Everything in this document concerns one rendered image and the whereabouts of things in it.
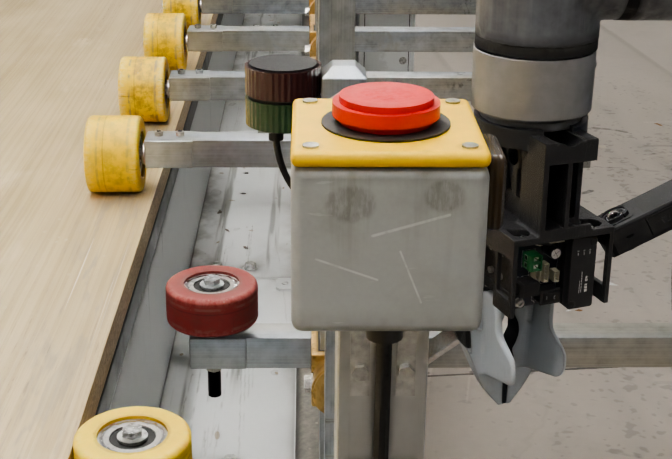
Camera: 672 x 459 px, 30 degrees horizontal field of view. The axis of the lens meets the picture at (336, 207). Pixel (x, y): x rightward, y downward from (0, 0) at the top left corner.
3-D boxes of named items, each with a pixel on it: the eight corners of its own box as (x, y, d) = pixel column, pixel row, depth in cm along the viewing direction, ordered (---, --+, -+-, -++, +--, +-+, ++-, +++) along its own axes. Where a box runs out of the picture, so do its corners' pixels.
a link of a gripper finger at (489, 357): (493, 443, 82) (501, 316, 79) (453, 401, 87) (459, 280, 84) (535, 435, 83) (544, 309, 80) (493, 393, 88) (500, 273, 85)
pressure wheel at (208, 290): (260, 372, 117) (259, 259, 113) (257, 417, 109) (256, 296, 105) (174, 373, 116) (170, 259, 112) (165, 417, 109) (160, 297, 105)
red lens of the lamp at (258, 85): (321, 81, 102) (321, 54, 101) (321, 102, 96) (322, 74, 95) (246, 81, 101) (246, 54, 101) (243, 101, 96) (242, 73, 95)
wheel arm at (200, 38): (512, 47, 181) (513, 22, 179) (516, 53, 177) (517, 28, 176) (164, 46, 179) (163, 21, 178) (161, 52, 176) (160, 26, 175)
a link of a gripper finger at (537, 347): (535, 435, 83) (544, 309, 80) (493, 393, 88) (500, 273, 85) (576, 426, 84) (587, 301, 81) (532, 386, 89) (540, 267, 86)
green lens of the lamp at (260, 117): (320, 111, 103) (320, 85, 102) (321, 133, 97) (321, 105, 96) (247, 110, 102) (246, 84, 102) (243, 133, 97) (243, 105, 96)
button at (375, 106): (433, 122, 49) (435, 80, 48) (444, 155, 45) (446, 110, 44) (330, 122, 49) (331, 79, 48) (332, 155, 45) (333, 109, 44)
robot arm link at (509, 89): (452, 37, 79) (565, 28, 82) (449, 107, 81) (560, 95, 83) (509, 65, 72) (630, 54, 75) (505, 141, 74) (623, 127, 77)
